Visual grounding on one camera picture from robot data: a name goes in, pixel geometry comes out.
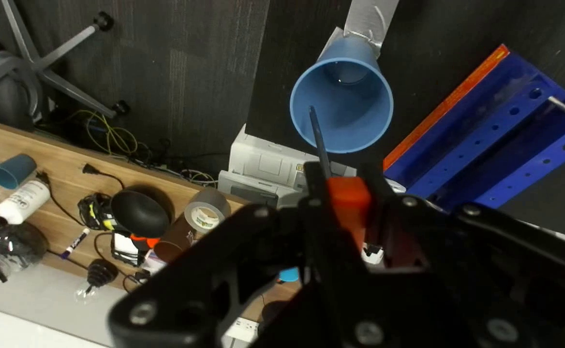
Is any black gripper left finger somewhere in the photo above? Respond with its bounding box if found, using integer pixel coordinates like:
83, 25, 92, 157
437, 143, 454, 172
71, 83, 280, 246
106, 161, 363, 348

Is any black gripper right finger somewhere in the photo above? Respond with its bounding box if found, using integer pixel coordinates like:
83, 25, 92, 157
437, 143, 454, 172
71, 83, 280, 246
359, 159, 565, 348

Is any orange handled metal tool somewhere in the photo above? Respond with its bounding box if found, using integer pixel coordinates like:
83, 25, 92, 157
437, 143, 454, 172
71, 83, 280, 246
307, 105, 388, 271

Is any large blue plastic cup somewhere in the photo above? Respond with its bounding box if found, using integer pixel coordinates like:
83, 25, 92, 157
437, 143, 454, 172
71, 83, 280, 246
286, 33, 396, 157

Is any small blue cup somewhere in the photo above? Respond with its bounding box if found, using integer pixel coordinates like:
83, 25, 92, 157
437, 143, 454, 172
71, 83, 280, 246
0, 153, 38, 192

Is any small orange and white item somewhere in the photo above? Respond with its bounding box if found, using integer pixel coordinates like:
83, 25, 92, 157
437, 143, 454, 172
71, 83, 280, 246
110, 230, 170, 277

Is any black rounded mouse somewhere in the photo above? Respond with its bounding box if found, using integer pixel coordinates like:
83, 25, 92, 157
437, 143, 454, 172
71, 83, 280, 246
110, 186, 175, 238

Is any white box on desk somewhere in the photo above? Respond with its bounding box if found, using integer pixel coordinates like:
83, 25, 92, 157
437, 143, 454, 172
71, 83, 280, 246
216, 124, 359, 211

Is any black and yellow gadget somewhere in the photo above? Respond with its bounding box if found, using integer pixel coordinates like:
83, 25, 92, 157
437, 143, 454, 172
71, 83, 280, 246
75, 192, 119, 232

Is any wooden desk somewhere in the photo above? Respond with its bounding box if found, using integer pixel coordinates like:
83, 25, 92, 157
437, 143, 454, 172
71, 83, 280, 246
0, 114, 311, 325

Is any white plastic bottle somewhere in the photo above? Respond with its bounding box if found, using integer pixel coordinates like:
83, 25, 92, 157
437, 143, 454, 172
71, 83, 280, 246
0, 178, 52, 226

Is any clear bag of black parts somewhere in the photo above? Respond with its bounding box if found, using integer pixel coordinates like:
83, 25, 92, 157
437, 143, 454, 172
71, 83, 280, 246
0, 217, 50, 286

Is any grey office chair base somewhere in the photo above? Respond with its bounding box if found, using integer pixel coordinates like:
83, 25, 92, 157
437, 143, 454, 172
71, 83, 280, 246
0, 0, 131, 128

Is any grey duct tape roll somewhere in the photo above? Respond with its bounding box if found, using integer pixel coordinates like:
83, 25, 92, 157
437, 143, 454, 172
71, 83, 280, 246
181, 188, 232, 236

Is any black plug cable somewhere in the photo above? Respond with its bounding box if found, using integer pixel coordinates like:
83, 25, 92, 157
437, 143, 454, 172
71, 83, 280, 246
79, 161, 131, 194

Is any yellow floor cable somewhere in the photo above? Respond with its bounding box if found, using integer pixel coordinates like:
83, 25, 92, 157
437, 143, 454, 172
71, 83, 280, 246
67, 107, 143, 159

